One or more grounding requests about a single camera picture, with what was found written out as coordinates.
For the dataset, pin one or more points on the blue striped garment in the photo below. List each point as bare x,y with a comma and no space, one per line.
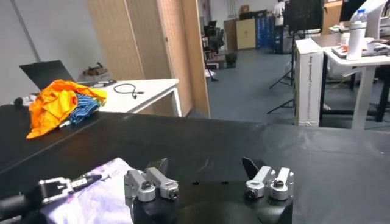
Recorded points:
83,108

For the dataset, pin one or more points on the white standing desk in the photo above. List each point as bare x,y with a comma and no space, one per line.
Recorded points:
364,97

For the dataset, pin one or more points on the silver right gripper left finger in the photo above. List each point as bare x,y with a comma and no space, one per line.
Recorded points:
143,185

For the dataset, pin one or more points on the orange garment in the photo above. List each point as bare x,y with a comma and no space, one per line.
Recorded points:
51,106

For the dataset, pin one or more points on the wooden folding screen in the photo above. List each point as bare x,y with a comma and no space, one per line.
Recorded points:
146,45

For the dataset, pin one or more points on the white thermos bottle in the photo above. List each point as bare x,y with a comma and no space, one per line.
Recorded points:
356,42

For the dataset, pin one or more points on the white curved shell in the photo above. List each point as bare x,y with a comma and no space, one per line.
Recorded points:
376,18

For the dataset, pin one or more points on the dark tray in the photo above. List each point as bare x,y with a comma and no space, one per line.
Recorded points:
338,51

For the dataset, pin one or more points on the blue cabinet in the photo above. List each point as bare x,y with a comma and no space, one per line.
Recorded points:
265,32

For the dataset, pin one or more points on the wooden cabinet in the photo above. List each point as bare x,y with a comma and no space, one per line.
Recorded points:
246,33

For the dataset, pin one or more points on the brown bag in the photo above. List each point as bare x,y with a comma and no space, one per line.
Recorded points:
95,70

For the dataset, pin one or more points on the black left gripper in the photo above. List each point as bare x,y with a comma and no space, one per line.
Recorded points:
18,207

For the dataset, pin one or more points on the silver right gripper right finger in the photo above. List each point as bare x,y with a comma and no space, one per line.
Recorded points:
274,182

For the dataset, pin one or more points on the black trash bin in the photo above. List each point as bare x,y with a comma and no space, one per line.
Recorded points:
231,60

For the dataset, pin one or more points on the lavender t-shirt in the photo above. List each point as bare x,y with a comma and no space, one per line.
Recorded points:
100,198

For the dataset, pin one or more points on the black power strip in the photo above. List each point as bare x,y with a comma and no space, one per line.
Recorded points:
106,83

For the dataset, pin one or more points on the clear water bottle blue cap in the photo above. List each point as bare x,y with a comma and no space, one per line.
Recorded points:
361,16

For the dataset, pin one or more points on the black laptop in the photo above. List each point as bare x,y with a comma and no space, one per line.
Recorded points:
45,73

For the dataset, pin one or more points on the distant standing person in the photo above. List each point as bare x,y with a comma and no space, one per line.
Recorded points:
278,9

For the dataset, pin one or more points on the white table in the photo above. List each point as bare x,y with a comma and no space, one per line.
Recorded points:
146,91

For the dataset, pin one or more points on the tall white cardboard box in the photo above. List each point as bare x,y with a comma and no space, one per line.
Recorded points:
309,85

